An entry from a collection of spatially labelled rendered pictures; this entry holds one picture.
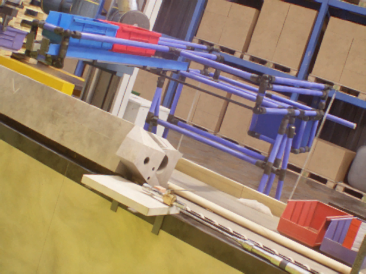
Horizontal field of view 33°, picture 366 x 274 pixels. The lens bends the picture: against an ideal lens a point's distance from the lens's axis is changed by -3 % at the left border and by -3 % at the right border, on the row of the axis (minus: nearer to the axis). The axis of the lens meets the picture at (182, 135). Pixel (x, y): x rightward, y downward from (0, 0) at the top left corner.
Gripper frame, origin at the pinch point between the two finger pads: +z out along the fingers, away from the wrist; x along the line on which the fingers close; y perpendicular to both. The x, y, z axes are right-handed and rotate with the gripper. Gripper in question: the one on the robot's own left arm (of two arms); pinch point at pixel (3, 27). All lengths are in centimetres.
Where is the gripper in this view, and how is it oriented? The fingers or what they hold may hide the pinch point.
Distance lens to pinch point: 404.1
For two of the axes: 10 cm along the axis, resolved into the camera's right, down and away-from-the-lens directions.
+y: -5.5, -0.9, -8.3
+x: 7.7, 3.3, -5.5
